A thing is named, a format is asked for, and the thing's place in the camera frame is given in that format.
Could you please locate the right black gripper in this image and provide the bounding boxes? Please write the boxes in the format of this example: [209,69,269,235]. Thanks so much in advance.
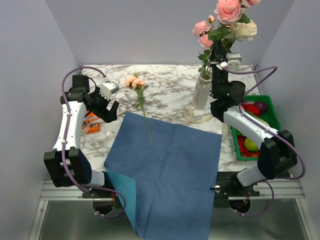
[207,38,230,98]

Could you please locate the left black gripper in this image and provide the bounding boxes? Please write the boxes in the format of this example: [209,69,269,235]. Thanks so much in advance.
[87,87,119,123]

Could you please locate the pink flower bouquet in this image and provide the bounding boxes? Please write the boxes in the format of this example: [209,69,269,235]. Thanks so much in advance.
[125,73,153,144]

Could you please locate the small white flower sprig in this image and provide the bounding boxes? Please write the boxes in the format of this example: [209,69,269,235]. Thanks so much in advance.
[232,20,257,42]

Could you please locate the pink rose stem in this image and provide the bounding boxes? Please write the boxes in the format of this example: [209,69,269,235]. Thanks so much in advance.
[191,13,236,80]
[242,0,261,8]

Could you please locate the single green flower stem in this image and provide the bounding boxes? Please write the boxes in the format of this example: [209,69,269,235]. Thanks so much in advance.
[213,0,251,25]

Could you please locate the blue wrapping paper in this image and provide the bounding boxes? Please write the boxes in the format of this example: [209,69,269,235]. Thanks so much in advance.
[104,112,222,240]

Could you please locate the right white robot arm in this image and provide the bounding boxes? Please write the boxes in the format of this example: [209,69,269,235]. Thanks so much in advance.
[209,40,298,196]

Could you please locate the white ceramic vase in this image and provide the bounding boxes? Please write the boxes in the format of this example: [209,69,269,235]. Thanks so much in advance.
[191,76,212,110]

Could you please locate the orange packet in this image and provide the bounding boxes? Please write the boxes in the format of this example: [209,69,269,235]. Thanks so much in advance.
[81,112,101,135]

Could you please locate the red pepper toy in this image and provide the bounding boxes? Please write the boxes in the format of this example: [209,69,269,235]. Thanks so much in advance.
[243,104,261,117]

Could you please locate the purple onion toy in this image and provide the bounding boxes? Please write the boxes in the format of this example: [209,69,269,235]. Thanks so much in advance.
[254,101,269,114]

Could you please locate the green lettuce toy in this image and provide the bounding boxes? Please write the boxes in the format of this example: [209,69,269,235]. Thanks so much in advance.
[246,111,270,127]

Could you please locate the green plastic basket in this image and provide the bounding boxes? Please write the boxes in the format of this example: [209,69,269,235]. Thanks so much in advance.
[231,95,281,162]

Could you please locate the green apple toy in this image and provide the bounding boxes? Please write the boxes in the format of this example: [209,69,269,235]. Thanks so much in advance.
[244,137,259,153]

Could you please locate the red chili toy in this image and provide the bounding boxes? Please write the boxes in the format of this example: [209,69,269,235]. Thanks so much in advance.
[237,135,260,158]

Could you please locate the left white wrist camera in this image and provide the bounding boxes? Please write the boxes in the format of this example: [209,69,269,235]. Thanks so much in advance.
[99,81,119,101]

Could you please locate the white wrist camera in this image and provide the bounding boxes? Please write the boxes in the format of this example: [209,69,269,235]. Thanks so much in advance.
[220,52,242,71]
[99,81,119,101]

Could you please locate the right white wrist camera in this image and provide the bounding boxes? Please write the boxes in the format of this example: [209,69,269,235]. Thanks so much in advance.
[220,52,242,71]

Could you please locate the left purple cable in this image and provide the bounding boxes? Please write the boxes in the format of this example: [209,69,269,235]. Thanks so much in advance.
[60,67,127,219]

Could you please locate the aluminium rail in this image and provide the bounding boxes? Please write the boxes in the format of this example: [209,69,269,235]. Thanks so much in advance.
[30,180,310,240]

